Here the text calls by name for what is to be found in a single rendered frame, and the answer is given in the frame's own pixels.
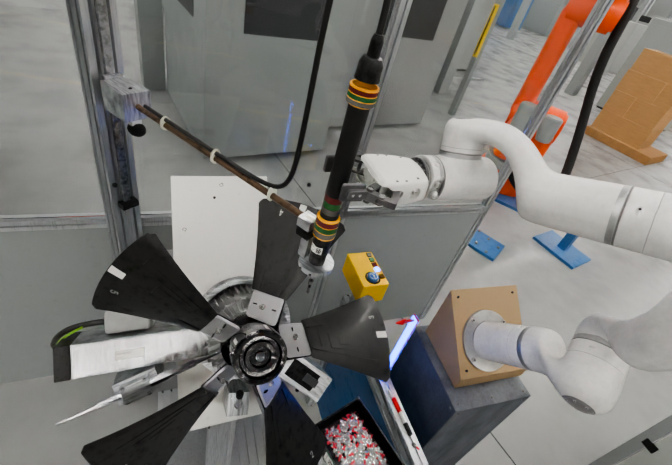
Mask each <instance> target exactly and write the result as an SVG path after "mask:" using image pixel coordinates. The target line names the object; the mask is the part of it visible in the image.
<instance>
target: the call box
mask: <svg viewBox="0 0 672 465"><path fill-rule="evenodd" d="M366 253H371V254H372V252H363V253H351V254H347V257H346V260H345V263H344V266H343V269H342V271H343V273H344V276H345V278H346V280H347V282H348V284H349V287H350V289H351V291H352V293H353V296H354V298H355V300H357V299H359V298H361V297H363V296H366V295H370V296H372V297H373V299H374V300H375V301H380V300H382V298H383V296H384V294H385V292H386V290H387V288H388V285H389V283H388V281H387V279H386V278H384V279H380V277H379V280H378V281H377V282H371V281H370V280H369V279H368V278H367V276H368V273H370V272H375V270H374V267H373V266H372V264H371V263H372V262H370V260H369V258H370V257H367V255H366ZM372 257H373V258H374V256H373V254H372ZM374 260H375V262H376V264H377V265H378V263H377V261H376V259H375V258H374ZM377 267H379V265H378V266H377ZM379 269H380V267H379ZM376 273H377V274H378V275H379V274H383V272H382V270H381V269H380V272H376Z"/></svg>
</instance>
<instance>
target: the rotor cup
mask: <svg viewBox="0 0 672 465"><path fill-rule="evenodd" d="M231 321H233V322H235V323H237V324H239V325H240V326H242V328H241V329H240V330H239V331H238V332H237V333H235V334H234V335H233V336H231V337H230V338H229V339H227V340H226V341H225V342H220V350H221V354H222V357H223V359H224V361H225V362H226V363H227V364H229V365H231V366H232V368H233V370H234V373H235V374H236V376H237V377H238V378H239V379H240V380H241V381H243V382H245V383H247V384H250V385H263V384H266V383H268V382H270V381H272V380H273V379H275V378H276V377H277V376H278V375H279V374H280V373H281V371H282V370H283V368H284V366H285V364H286V360H287V346H286V343H285V341H284V339H283V338H282V337H281V335H280V334H279V333H278V329H277V326H272V325H269V324H266V323H264V322H261V321H259V320H256V319H254V318H251V317H249V316H247V314H246V311H245V312H242V313H240V314H238V315H236V316H235V317H233V318H232V319H231ZM263 324H264V325H267V326H268V328H269V329H267V328H265V326H264V325H263ZM235 338H236V340H237V344H236V345H235V343H234V339H235ZM259 352H263V353H264V354H265V360H264V361H262V362H258V361H257V360H256V355H257V354H258V353H259Z"/></svg>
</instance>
